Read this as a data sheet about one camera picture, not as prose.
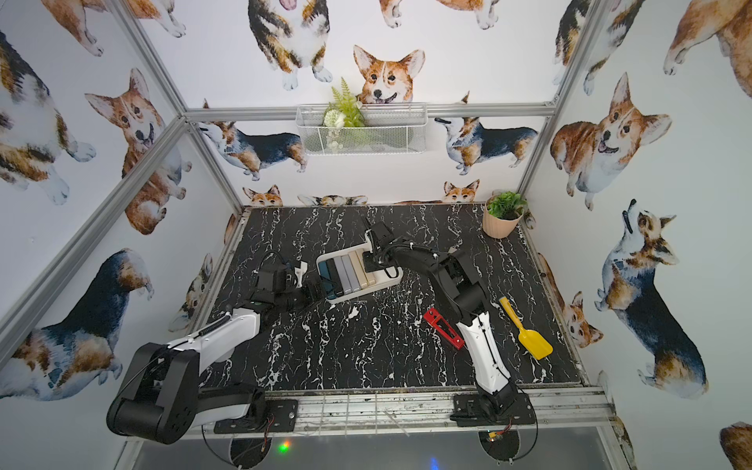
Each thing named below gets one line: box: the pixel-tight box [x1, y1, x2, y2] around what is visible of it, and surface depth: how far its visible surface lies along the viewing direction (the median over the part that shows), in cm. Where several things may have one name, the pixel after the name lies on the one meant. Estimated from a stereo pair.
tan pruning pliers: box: [348, 249, 376, 289], surface depth 100 cm
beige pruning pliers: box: [352, 249, 376, 289], surface depth 99 cm
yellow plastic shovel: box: [499, 295, 554, 362], surface depth 87 cm
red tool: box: [423, 307, 466, 351], surface depth 90 cm
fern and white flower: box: [322, 76, 366, 129], surface depth 84 cm
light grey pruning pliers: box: [332, 255, 353, 295], surface depth 99 cm
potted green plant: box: [482, 190, 528, 240], surface depth 106 cm
